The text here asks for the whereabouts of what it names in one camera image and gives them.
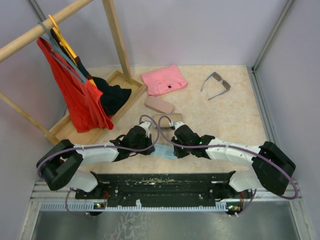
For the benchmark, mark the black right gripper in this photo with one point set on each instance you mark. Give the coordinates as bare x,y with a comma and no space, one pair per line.
179,154

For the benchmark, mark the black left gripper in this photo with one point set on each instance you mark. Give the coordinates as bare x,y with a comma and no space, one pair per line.
149,141

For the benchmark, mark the flag newspaper print glasses case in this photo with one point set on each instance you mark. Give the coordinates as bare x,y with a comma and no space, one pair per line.
164,120

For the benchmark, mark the pink glasses case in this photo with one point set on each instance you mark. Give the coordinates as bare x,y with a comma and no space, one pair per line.
159,105

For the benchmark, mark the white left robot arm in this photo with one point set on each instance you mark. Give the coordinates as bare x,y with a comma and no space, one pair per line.
59,168

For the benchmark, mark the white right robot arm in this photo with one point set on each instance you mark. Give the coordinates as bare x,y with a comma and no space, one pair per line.
268,166

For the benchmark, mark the dark navy garment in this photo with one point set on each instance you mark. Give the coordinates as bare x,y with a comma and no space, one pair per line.
113,96

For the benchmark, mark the folded pink shirt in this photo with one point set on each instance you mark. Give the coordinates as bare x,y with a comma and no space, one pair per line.
164,80

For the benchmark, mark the red hanging shirt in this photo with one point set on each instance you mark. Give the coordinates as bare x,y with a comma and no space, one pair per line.
82,100

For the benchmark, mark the grey blue hanger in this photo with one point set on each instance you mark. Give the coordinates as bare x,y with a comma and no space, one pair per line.
74,70

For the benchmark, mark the yellow hanger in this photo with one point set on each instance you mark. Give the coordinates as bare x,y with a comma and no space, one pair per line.
70,55

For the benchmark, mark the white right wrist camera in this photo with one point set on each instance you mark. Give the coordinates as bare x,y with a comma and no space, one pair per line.
176,125

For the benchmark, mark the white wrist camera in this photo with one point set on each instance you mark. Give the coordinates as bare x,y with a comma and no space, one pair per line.
176,125
146,125

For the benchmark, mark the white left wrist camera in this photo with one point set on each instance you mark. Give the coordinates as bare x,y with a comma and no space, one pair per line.
146,125

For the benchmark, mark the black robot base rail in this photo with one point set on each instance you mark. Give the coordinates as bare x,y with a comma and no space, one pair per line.
166,192

